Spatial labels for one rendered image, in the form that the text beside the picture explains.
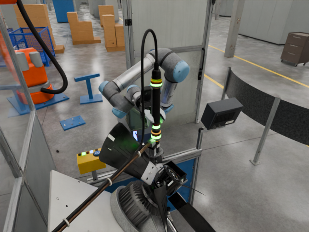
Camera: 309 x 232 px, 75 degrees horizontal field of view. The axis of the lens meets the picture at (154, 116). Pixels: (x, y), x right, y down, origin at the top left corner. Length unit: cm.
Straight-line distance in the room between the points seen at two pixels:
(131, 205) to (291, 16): 1011
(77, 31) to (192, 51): 747
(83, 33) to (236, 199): 888
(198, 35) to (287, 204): 228
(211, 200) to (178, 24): 215
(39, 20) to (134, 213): 808
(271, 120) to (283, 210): 96
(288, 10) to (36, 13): 943
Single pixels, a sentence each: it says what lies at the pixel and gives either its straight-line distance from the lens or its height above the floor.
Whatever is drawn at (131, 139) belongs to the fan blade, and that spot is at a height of 138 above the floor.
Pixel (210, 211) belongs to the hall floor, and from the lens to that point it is 239.
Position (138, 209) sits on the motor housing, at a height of 116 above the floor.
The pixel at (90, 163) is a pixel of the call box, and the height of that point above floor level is 105.
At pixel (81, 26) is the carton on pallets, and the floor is 68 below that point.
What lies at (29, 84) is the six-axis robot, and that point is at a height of 44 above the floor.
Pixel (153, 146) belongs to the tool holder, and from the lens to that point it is 88.
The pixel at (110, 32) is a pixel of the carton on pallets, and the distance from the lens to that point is 825.
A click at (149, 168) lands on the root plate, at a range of 94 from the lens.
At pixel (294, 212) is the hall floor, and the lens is 272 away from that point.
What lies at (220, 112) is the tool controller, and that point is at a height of 122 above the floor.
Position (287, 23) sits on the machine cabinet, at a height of 87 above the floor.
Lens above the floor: 194
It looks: 32 degrees down
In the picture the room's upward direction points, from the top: straight up
